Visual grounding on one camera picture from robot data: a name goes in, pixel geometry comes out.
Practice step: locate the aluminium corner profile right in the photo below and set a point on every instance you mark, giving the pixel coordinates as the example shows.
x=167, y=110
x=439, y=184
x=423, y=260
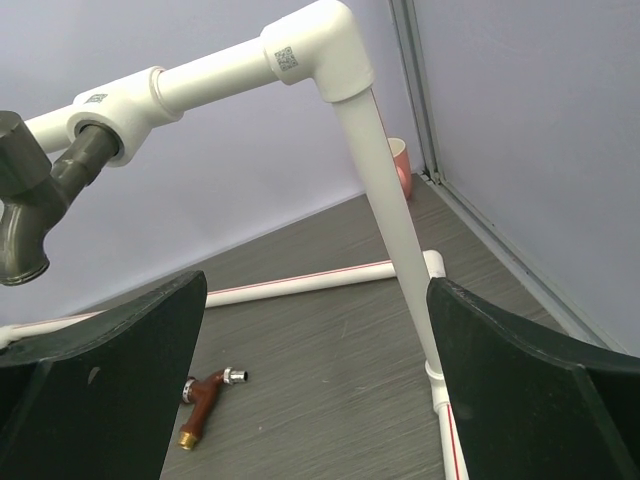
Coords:
x=529, y=115

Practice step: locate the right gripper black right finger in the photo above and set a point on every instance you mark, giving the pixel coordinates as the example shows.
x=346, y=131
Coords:
x=529, y=402

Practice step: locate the brown plastic faucet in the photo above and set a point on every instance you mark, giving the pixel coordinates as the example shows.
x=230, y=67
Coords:
x=203, y=395

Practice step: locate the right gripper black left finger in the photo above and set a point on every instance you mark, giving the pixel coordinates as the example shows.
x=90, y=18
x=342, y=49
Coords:
x=98, y=399

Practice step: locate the grey plastic faucet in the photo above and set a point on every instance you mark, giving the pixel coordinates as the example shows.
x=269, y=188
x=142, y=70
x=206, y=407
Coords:
x=37, y=193

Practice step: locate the white PVC pipe frame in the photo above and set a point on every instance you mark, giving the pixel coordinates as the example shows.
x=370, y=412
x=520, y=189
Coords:
x=320, y=42

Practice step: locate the pink ceramic mug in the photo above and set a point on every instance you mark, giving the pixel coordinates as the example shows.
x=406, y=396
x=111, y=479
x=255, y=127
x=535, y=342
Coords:
x=402, y=164

